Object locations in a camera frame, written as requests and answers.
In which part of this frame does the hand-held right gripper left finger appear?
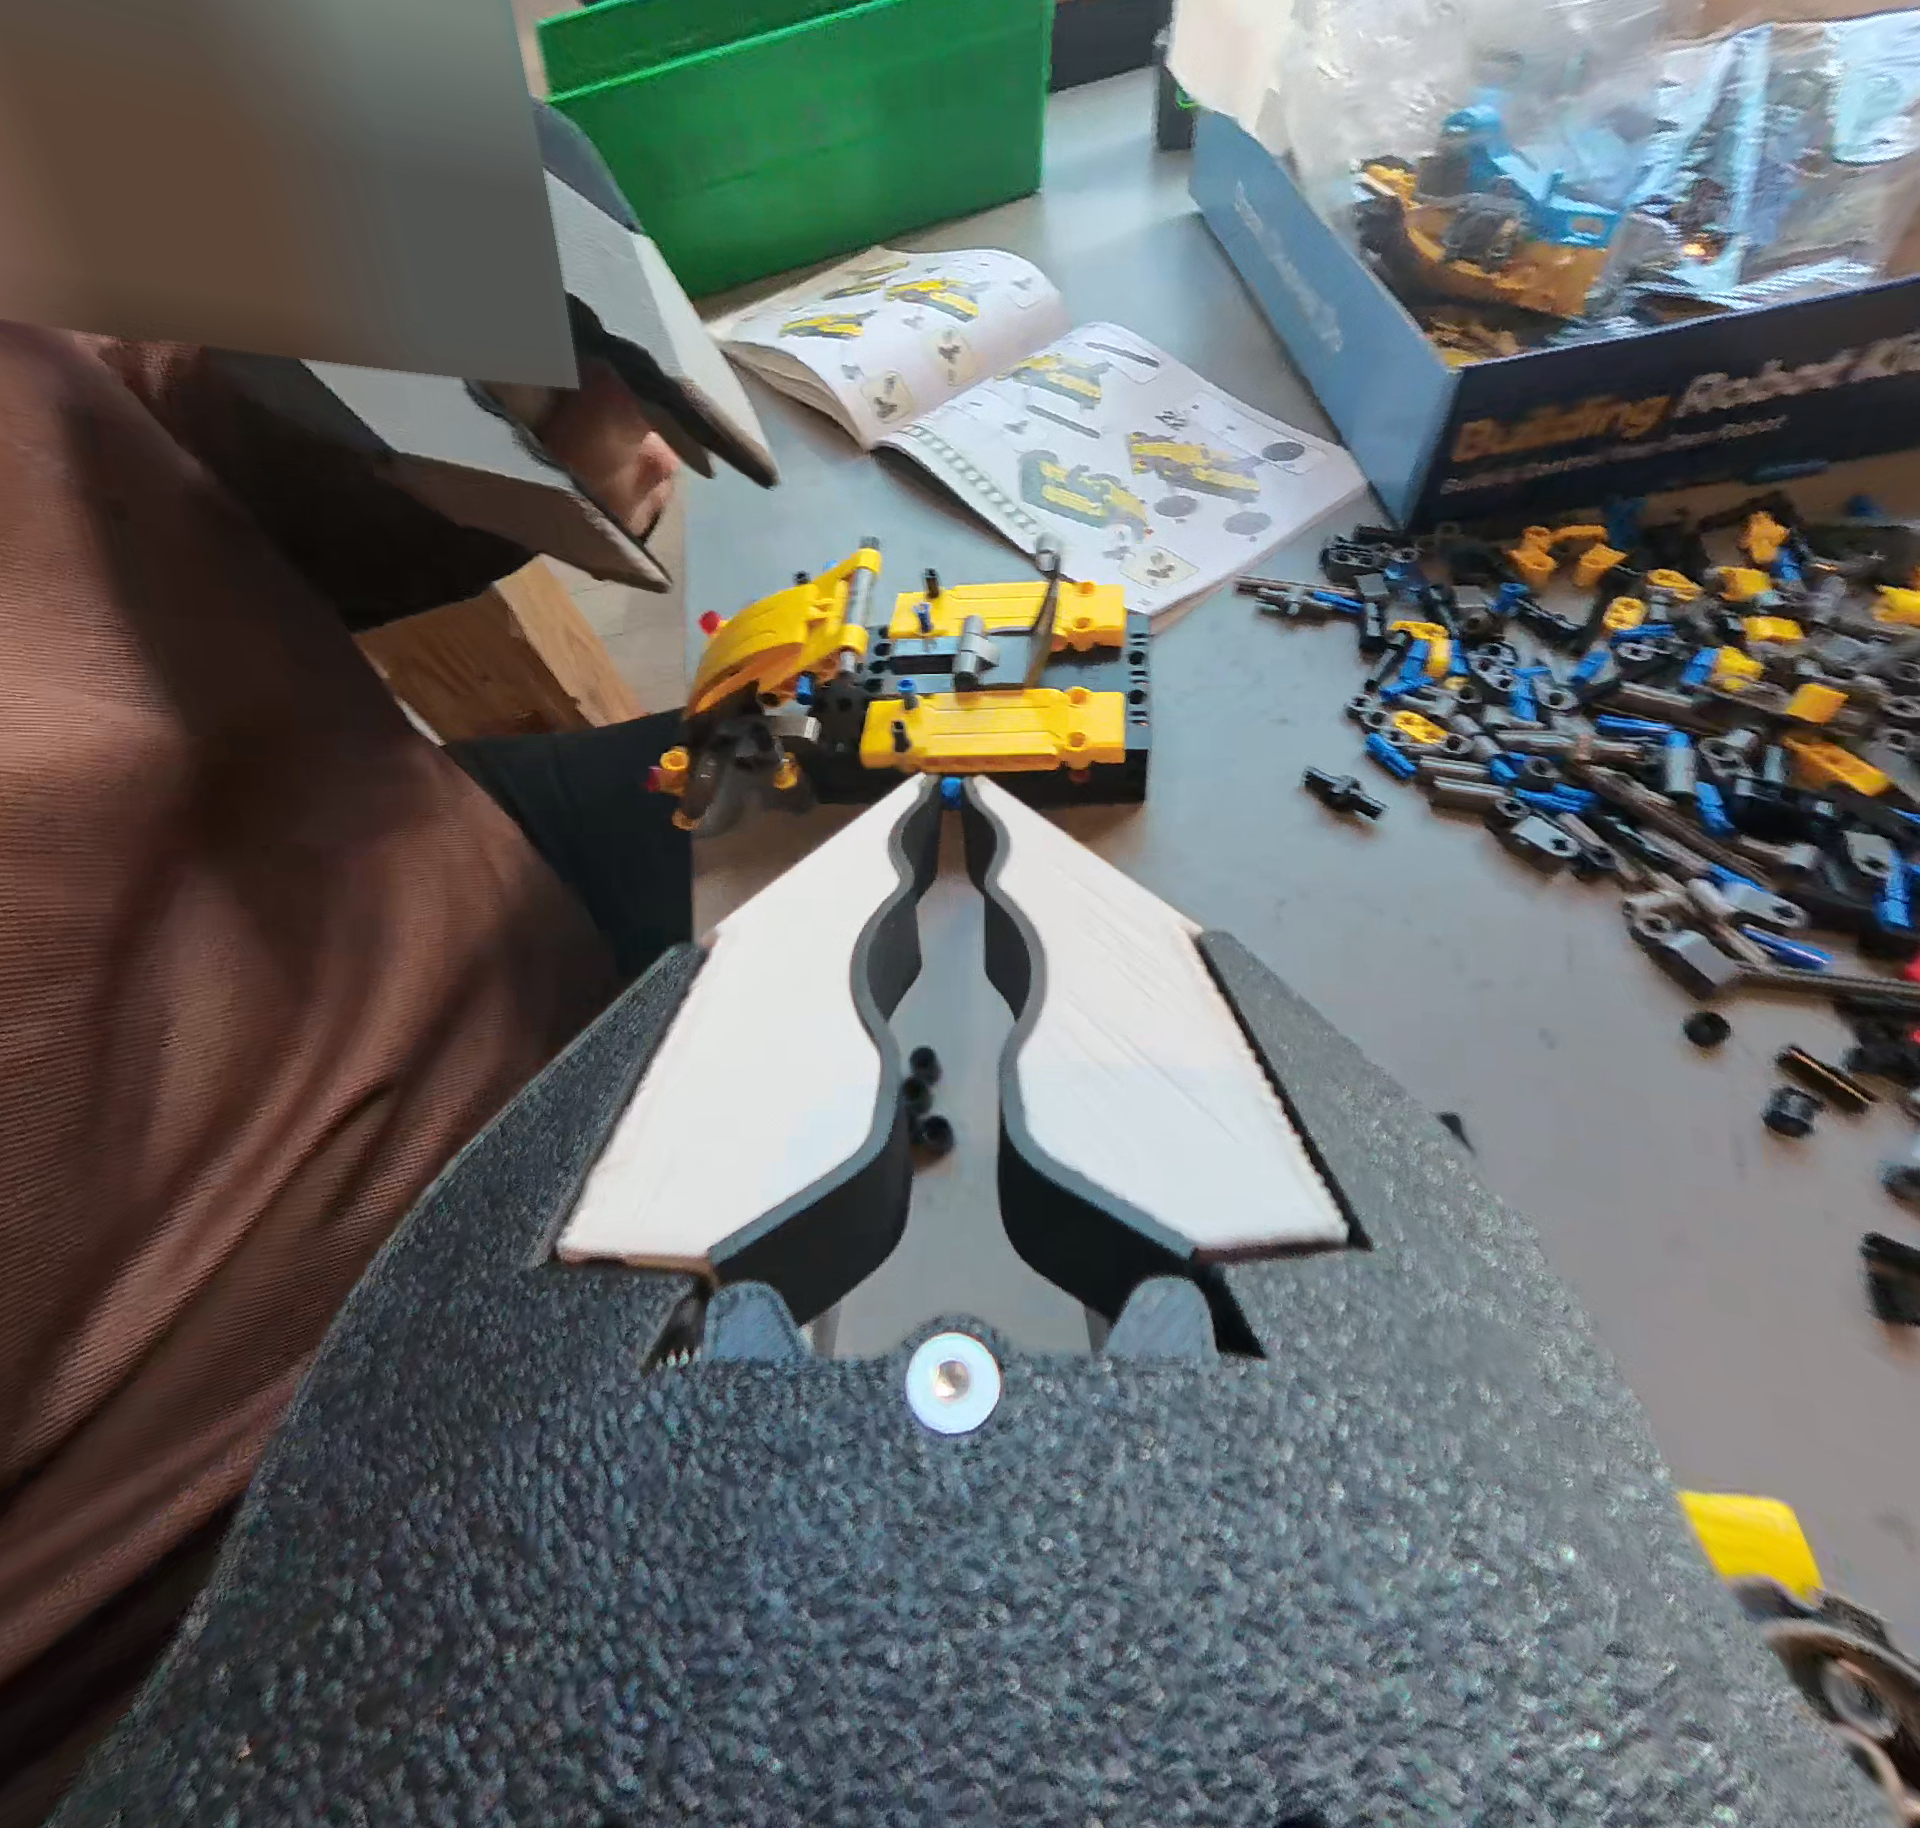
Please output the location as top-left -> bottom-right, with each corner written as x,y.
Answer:
556,779 -> 941,1327

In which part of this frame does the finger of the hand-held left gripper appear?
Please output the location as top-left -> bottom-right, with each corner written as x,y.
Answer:
542,173 -> 779,490
294,353 -> 670,597

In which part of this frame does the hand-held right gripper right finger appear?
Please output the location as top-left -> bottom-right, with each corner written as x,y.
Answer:
967,779 -> 1359,1327

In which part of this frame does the black multi-hole connector piece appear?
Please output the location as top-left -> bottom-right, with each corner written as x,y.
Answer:
899,1040 -> 960,1168

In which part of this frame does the yellow toy vehicle model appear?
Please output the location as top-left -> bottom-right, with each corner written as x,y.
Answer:
653,539 -> 1157,834

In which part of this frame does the pile of small building parts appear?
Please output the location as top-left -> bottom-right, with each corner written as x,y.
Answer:
1238,503 -> 1920,1327

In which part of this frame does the grey desk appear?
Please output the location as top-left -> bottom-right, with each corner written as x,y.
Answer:
677,59 -> 1920,1591

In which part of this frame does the person's left hand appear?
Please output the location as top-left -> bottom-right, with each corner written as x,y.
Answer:
516,353 -> 691,545

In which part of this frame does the wooden beam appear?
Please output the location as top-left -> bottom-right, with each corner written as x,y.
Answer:
355,559 -> 651,748

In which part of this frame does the green plastic bin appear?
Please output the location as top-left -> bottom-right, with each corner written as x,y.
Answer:
535,0 -> 1061,301

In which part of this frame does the instruction booklet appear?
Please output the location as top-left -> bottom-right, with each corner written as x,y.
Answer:
715,248 -> 1370,626

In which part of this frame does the yellow curved panel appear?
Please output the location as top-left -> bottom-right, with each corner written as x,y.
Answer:
1677,1489 -> 1828,1610

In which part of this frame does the blue cardboard box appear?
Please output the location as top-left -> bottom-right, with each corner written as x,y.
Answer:
1167,0 -> 1920,535

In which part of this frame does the group of grey toothed wheels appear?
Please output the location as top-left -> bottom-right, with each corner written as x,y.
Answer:
1757,1591 -> 1920,1795

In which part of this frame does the clear plastic bag with parts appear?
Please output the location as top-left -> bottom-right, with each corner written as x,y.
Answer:
1291,0 -> 1920,366

